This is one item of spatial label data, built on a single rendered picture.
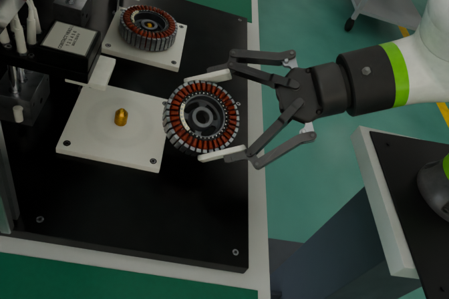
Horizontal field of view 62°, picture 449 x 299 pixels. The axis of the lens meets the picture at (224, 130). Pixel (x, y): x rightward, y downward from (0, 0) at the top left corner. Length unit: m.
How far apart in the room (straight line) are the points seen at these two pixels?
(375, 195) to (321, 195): 0.96
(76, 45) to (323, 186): 1.43
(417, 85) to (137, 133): 0.41
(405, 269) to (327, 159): 1.21
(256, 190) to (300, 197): 1.04
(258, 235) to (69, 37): 0.39
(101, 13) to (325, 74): 0.51
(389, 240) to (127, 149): 0.48
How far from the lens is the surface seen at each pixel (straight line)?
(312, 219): 1.65
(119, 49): 0.75
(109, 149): 0.58
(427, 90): 0.56
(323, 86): 0.52
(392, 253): 0.75
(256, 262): 0.58
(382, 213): 0.77
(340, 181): 1.85
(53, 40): 0.53
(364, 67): 0.53
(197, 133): 0.56
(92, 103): 0.64
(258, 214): 0.62
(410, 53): 0.55
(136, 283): 0.53
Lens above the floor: 1.25
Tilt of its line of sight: 46 degrees down
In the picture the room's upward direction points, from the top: 25 degrees clockwise
